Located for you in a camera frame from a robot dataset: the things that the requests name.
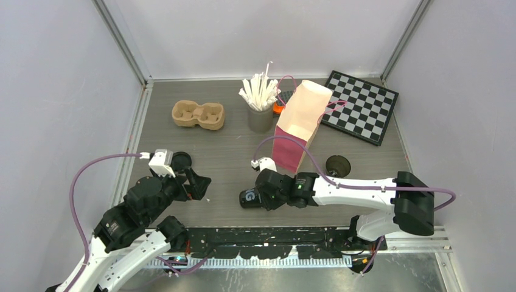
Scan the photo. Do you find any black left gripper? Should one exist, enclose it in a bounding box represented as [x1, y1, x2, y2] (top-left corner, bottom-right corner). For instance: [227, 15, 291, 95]
[146, 165, 211, 223]

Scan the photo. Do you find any black paper coffee cup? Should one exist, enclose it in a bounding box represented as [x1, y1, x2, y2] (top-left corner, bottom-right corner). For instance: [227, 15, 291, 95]
[239, 187, 263, 209]

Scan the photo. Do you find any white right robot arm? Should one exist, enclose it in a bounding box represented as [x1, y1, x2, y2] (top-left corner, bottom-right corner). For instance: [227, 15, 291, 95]
[255, 169, 434, 250]

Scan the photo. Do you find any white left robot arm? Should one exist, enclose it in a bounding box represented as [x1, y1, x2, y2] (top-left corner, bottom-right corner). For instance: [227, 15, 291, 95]
[47, 167, 212, 291]

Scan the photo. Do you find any grey straw holder cup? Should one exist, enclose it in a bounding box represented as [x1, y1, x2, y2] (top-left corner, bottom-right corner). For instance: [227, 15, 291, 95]
[248, 106, 273, 133]

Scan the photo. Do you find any brown cardboard cup carrier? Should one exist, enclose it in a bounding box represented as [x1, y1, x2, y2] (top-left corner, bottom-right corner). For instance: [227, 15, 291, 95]
[172, 100, 226, 131]

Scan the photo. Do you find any orange black small device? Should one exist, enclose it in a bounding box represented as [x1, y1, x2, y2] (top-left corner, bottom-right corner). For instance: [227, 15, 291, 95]
[273, 91, 294, 116]

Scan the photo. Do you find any pink paper gift bag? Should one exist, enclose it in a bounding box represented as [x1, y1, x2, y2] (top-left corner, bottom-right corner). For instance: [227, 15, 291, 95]
[271, 80, 333, 173]

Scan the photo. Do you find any black white chessboard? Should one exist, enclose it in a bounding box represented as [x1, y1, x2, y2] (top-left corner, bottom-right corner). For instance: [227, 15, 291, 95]
[321, 70, 399, 146]

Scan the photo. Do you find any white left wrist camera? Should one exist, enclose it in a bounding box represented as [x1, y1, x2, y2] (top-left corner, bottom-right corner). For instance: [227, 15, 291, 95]
[148, 149, 175, 178]

